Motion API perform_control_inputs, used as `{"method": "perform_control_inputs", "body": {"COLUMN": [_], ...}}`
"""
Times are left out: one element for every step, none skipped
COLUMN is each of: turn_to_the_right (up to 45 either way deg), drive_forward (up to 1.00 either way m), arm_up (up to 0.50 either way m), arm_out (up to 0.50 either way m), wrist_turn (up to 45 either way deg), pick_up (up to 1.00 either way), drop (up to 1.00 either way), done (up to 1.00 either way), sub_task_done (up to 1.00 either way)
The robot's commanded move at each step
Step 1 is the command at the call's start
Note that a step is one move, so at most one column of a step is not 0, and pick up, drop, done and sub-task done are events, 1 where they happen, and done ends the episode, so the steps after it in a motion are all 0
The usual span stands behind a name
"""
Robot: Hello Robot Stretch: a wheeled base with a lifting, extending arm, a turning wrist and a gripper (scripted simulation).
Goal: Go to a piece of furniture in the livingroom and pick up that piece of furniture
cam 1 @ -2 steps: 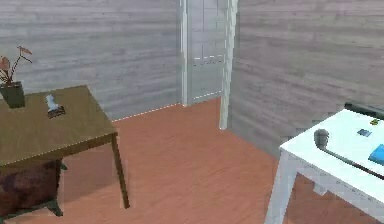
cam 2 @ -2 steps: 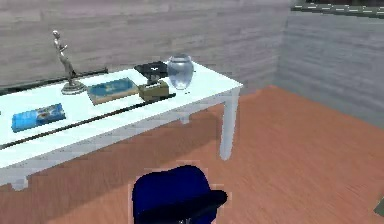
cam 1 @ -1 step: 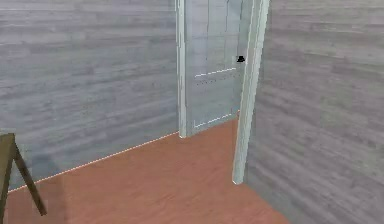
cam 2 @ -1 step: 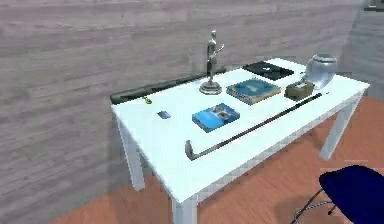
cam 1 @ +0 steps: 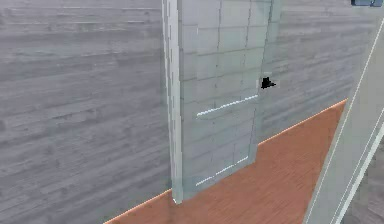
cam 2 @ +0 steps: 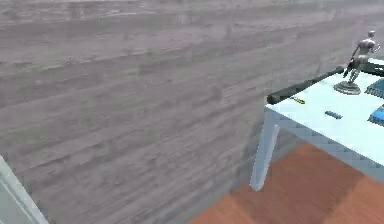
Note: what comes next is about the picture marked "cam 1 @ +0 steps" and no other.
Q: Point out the pale grey room door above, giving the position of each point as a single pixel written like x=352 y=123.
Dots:
x=216 y=100

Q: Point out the blue framed picture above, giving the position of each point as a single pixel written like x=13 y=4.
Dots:
x=366 y=2

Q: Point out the pale grey door frame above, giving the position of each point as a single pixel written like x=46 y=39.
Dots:
x=353 y=160

